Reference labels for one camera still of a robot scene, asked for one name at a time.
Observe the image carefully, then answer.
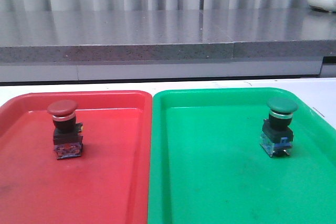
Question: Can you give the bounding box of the red mushroom push button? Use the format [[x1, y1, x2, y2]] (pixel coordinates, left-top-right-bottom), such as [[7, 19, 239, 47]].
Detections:
[[47, 100, 83, 159]]

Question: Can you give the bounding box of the green mushroom push button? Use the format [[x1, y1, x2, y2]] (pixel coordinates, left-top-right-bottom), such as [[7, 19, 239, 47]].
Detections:
[[260, 97, 298, 157]]

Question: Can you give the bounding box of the green plastic tray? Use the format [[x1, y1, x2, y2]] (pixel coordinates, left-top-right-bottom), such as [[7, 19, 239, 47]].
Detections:
[[148, 88, 335, 223]]

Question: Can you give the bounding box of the grey stone counter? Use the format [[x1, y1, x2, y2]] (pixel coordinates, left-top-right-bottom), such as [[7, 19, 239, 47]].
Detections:
[[1, 8, 335, 83]]

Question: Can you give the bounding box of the red plastic tray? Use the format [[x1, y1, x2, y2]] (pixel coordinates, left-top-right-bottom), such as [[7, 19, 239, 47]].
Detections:
[[1, 91, 152, 223]]

